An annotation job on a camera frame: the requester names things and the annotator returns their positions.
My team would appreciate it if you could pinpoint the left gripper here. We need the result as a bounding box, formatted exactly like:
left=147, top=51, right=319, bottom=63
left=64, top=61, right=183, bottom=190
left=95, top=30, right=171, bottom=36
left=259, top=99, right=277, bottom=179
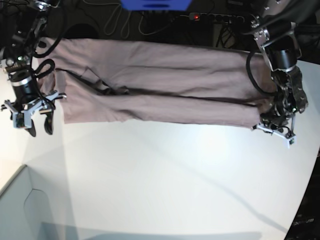
left=251, top=113, right=296, bottom=140

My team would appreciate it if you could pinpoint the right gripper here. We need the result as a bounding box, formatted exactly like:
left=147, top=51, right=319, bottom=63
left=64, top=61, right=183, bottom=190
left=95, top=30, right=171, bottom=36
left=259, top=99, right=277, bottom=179
left=0, top=90, right=67, bottom=137

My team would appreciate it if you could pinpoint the mauve pink t-shirt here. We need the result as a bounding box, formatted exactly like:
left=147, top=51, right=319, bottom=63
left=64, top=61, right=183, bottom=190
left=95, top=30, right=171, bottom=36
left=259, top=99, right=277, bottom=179
left=39, top=38, right=274, bottom=128

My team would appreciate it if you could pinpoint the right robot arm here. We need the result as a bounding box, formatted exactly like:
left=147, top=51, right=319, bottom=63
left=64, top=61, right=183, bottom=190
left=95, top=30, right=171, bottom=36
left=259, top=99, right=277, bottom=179
left=0, top=0, right=66, bottom=137

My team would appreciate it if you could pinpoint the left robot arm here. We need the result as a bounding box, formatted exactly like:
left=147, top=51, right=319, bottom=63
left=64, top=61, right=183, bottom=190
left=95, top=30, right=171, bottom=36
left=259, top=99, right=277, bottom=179
left=246, top=0, right=320, bottom=145

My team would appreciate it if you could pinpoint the black power strip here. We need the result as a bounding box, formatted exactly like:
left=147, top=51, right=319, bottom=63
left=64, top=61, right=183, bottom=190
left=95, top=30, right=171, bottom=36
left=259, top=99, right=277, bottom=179
left=188, top=12, right=245, bottom=24

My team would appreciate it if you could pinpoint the blue plastic crate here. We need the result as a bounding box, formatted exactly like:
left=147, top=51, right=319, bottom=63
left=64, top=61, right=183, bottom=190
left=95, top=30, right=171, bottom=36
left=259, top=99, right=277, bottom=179
left=120, top=0, right=192, bottom=11

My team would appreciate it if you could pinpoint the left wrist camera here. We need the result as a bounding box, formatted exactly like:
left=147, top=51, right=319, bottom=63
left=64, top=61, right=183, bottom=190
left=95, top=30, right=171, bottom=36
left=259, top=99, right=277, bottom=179
left=285, top=135, right=297, bottom=149

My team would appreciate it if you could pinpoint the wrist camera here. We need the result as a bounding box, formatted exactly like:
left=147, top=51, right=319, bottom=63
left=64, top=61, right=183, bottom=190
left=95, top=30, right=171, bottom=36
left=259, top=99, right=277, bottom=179
left=12, top=111, right=32, bottom=129
left=285, top=135, right=297, bottom=149

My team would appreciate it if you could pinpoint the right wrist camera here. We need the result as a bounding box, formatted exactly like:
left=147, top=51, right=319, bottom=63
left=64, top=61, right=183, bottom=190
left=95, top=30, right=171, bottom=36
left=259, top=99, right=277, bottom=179
left=12, top=111, right=32, bottom=129

